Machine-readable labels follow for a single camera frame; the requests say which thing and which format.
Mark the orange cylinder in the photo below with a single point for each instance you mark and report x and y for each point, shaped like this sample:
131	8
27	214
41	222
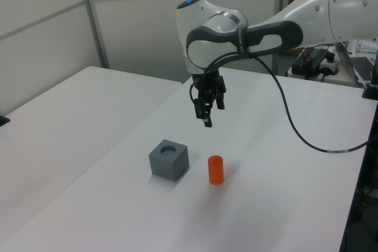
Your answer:
216	170

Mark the black table clamp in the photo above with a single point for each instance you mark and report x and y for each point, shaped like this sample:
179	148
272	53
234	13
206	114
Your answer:
3	120

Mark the silver laptop stand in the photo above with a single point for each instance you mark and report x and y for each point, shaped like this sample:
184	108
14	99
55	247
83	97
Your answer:
344	57

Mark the white power strip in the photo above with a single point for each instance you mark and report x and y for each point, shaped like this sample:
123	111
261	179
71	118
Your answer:
330	66

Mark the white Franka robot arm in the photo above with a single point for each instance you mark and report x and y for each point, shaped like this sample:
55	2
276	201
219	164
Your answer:
295	13

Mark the black monitor stand pole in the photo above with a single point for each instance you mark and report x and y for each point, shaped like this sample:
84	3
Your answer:
372	86

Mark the dark keyboard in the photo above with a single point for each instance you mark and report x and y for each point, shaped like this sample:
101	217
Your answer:
362	69

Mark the grey block with round hole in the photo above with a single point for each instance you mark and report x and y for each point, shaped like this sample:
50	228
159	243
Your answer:
165	168

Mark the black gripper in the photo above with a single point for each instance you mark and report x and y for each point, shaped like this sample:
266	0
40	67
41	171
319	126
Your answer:
209	83

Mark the black power supply box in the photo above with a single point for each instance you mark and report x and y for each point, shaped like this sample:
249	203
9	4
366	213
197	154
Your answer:
308	60

